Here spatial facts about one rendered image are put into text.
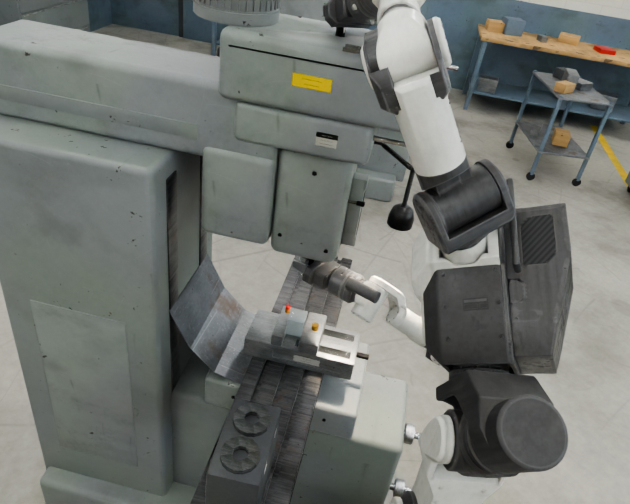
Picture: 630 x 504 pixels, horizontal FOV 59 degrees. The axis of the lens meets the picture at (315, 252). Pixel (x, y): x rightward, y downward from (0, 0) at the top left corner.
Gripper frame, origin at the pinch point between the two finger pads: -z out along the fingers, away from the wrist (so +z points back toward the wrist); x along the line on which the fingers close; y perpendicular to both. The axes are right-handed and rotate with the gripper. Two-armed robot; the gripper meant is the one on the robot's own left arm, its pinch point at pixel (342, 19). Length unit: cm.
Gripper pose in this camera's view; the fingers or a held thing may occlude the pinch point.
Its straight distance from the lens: 136.7
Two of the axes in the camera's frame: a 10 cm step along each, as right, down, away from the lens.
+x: 9.2, -1.2, 3.8
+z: 3.9, 0.7, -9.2
